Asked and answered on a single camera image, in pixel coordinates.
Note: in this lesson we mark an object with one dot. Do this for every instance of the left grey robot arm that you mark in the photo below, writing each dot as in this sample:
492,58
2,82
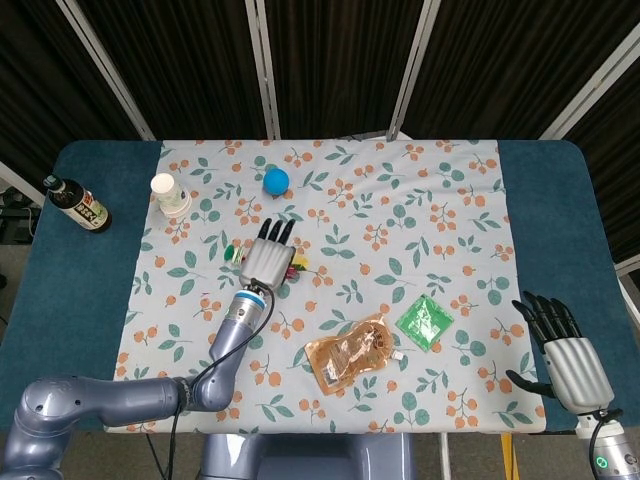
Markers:
100,400

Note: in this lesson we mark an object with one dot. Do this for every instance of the black folding screen white frames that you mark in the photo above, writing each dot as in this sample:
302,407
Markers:
340,60

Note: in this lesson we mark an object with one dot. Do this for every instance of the green foil sachet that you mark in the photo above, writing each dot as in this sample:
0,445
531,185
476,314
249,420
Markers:
425,324

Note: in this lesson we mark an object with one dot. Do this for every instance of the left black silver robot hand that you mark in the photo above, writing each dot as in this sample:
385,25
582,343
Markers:
265,260

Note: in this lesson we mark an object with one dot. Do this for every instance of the floral tablecloth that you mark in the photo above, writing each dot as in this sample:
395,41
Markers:
375,225

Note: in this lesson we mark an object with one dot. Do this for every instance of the colourful feather shuttlecock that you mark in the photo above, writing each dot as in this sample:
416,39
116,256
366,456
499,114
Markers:
232,253

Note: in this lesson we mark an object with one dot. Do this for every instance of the dark blue table cover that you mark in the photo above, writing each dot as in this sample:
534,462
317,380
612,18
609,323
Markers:
550,225

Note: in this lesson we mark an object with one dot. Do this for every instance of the dark glass sauce bottle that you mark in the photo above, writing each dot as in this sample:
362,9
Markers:
82,207

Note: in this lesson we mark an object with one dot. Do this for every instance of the brown spout pouch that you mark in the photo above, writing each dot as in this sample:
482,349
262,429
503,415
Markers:
350,352

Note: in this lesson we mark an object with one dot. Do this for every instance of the blue ball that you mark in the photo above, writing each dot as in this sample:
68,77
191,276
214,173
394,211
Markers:
276,181

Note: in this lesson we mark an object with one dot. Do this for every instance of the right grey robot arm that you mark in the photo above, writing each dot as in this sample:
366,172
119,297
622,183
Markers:
610,450

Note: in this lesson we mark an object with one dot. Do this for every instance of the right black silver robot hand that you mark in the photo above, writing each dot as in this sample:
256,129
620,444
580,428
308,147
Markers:
577,372

